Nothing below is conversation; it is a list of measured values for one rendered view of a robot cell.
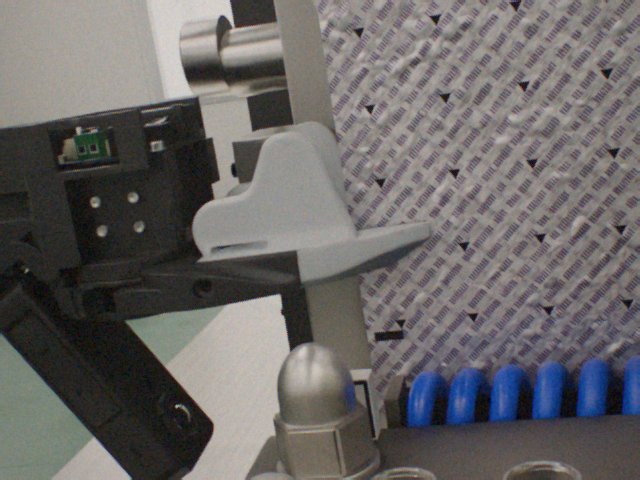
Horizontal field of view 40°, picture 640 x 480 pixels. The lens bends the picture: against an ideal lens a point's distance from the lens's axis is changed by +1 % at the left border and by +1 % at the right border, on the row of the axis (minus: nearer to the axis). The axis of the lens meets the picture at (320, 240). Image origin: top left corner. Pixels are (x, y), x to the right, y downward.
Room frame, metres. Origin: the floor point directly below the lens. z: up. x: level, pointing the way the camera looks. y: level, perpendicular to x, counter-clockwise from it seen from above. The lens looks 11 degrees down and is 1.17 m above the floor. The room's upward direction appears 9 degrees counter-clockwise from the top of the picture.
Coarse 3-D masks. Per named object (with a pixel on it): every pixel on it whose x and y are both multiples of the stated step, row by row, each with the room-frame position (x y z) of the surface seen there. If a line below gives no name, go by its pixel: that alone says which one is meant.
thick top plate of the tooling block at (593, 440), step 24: (384, 432) 0.31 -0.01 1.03; (408, 432) 0.30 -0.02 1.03; (432, 432) 0.30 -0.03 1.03; (456, 432) 0.30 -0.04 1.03; (480, 432) 0.29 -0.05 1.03; (504, 432) 0.29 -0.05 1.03; (528, 432) 0.29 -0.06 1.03; (552, 432) 0.29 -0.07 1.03; (576, 432) 0.28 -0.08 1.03; (600, 432) 0.28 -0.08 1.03; (624, 432) 0.28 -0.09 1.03; (264, 456) 0.30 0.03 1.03; (384, 456) 0.29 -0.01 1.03; (408, 456) 0.28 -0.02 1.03; (432, 456) 0.28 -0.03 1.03; (456, 456) 0.28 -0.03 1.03; (480, 456) 0.28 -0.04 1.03; (504, 456) 0.27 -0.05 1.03; (528, 456) 0.27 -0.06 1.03; (552, 456) 0.27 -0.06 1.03; (576, 456) 0.27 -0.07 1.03; (600, 456) 0.26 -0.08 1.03; (624, 456) 0.26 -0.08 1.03
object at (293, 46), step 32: (288, 0) 0.43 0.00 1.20; (256, 32) 0.45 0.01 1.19; (288, 32) 0.43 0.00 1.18; (320, 32) 0.42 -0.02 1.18; (224, 64) 0.44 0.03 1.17; (256, 64) 0.44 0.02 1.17; (288, 64) 0.43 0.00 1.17; (320, 64) 0.43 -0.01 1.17; (320, 96) 0.43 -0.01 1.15; (288, 128) 0.45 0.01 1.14; (256, 160) 0.43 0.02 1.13; (320, 288) 0.44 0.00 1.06; (352, 288) 0.43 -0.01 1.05; (320, 320) 0.44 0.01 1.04; (352, 320) 0.43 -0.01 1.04; (352, 352) 0.43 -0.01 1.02; (384, 416) 0.43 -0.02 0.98
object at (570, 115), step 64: (320, 0) 0.35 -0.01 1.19; (384, 0) 0.34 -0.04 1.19; (448, 0) 0.34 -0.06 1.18; (512, 0) 0.33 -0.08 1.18; (576, 0) 0.33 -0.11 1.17; (384, 64) 0.35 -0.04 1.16; (448, 64) 0.34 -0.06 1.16; (512, 64) 0.33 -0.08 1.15; (576, 64) 0.33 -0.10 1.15; (384, 128) 0.35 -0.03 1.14; (448, 128) 0.34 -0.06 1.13; (512, 128) 0.34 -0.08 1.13; (576, 128) 0.33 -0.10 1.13; (384, 192) 0.35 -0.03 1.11; (448, 192) 0.34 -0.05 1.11; (512, 192) 0.34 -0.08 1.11; (576, 192) 0.33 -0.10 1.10; (448, 256) 0.34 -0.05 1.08; (512, 256) 0.34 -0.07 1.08; (576, 256) 0.33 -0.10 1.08; (384, 320) 0.35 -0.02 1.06; (448, 320) 0.34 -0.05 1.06; (512, 320) 0.34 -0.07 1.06; (576, 320) 0.33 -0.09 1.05; (384, 384) 0.35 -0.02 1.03; (576, 384) 0.33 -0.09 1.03
